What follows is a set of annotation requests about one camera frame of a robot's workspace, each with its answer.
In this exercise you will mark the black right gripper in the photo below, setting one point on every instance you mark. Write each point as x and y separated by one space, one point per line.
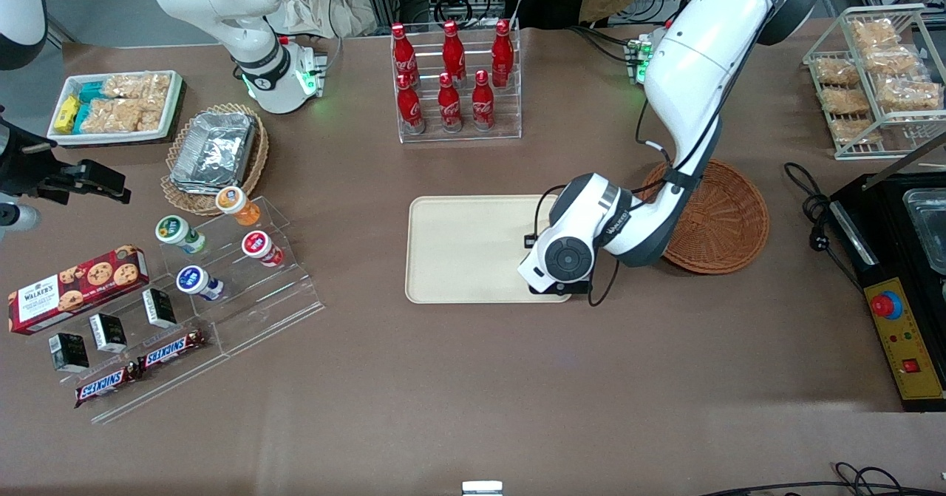
22 165

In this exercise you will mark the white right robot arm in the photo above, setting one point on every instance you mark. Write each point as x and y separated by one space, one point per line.
251 45

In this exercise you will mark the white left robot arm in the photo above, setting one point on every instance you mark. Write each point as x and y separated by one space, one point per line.
687 75

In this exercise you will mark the cream plastic serving tray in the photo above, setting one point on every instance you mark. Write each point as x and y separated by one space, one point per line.
465 248

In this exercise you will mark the white rectangular snack tray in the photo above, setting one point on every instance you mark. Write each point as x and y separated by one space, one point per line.
174 104

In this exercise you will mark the light oval wicker basket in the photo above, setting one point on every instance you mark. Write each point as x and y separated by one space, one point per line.
259 156

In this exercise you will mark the brown round wicker basket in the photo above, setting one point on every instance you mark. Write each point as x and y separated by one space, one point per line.
728 222

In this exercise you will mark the teal snack packet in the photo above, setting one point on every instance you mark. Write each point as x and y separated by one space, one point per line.
81 117
92 92

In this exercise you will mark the rice cracker snack pack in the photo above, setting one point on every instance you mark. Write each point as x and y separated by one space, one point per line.
856 131
910 94
873 34
896 61
140 86
844 101
118 115
835 71

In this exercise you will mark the yellow snack packet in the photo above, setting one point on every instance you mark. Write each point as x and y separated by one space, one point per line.
66 113

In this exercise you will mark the green lid gum jar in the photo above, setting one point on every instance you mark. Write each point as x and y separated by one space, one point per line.
174 230

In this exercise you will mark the red tartan cookie box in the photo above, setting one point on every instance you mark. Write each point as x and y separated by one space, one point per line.
74 289

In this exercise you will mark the stacked aluminium foil containers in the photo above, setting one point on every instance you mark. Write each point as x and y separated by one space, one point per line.
214 148

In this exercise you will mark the blue lid gum jar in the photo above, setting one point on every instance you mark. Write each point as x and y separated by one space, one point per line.
192 280

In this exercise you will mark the orange lid gum jar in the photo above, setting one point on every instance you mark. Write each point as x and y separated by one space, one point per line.
233 202

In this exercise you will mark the small black box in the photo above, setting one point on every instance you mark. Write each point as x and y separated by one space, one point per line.
109 332
160 307
70 352

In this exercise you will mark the red lid gum jar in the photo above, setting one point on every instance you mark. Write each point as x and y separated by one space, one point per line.
256 245

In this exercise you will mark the clear acrylic bottle rack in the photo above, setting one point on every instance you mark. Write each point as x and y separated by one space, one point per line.
510 111

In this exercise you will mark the Snickers chocolate bar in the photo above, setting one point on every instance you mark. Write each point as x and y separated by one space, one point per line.
107 384
171 350

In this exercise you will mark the red cola bottle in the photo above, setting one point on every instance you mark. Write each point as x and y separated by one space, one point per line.
482 104
453 52
448 108
409 108
403 56
502 56

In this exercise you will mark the clear acrylic stepped stand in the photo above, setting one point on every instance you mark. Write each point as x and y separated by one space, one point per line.
259 304

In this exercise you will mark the crumpled beige bag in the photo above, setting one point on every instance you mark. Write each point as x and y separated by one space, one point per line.
318 4

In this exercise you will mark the red emergency stop button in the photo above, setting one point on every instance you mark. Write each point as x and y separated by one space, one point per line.
885 304

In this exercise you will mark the black machine with yellow panel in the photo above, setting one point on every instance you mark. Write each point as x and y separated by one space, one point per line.
887 245

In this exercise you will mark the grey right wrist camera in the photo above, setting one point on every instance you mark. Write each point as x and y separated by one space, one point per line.
18 217

